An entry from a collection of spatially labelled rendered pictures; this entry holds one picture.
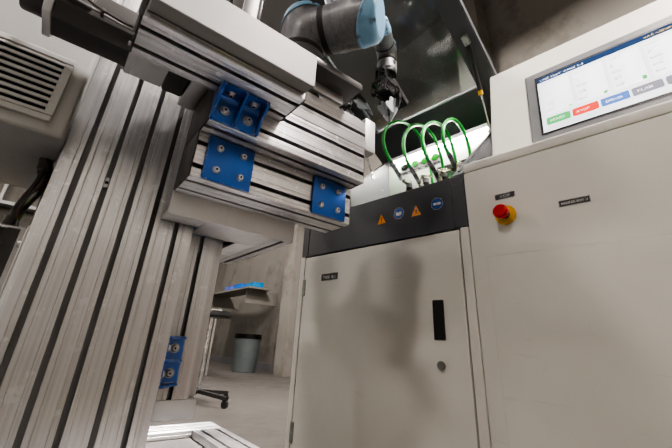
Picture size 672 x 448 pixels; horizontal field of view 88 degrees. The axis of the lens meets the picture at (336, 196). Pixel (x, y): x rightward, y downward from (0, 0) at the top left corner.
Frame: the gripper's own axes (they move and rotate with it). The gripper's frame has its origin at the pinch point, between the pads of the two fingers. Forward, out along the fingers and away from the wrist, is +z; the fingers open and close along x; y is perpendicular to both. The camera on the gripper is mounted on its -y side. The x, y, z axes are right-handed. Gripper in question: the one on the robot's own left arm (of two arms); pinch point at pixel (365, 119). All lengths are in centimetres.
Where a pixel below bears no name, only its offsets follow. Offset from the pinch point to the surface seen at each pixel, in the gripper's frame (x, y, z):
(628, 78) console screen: 69, -15, 47
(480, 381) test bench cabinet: 16, 62, 75
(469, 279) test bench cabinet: 21, 46, 58
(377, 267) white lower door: -6, 42, 45
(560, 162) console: 51, 29, 48
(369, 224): -6.3, 31.8, 33.1
